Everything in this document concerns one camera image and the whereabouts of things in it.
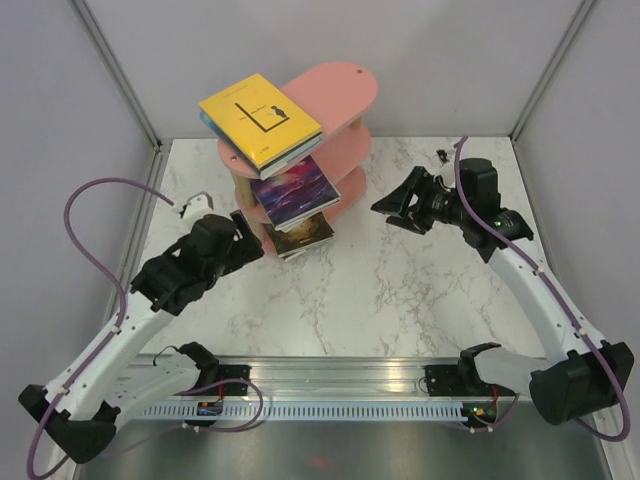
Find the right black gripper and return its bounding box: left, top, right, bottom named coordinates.
left=371, top=165, right=471, bottom=235

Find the black Moon and Sixpence book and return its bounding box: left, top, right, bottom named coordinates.
left=279, top=236, right=334, bottom=261

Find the purple book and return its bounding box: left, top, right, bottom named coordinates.
left=250, top=156, right=341, bottom=222

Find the green fantasy cover book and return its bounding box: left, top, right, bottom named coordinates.
left=263, top=213, right=335, bottom=257

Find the blue 20000 Leagues book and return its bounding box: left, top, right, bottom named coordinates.
left=199, top=111, right=323, bottom=180

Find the yellow Little Prince book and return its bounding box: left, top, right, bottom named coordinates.
left=199, top=73, right=322, bottom=167

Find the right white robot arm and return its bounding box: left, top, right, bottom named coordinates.
left=371, top=158, right=634, bottom=425

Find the pink three-tier shelf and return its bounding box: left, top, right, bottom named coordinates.
left=217, top=61, right=378, bottom=255

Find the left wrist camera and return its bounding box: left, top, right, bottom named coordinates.
left=178, top=192, right=214, bottom=225

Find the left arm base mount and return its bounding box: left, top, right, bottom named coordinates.
left=174, top=362, right=251, bottom=416

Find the aluminium rail base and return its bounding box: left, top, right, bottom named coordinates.
left=134, top=355, right=431, bottom=399

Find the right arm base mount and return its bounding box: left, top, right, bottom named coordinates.
left=417, top=364, right=516, bottom=433

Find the white slotted cable duct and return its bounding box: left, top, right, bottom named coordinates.
left=138, top=400, right=488, bottom=422

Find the aluminium frame post right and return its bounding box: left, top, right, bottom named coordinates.
left=509, top=0, right=599, bottom=143

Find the aluminium frame post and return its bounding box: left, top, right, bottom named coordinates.
left=509, top=0, right=599, bottom=143
left=68, top=0, right=162, bottom=151

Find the aluminium frame post left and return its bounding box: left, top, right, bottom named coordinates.
left=68, top=0, right=162, bottom=151

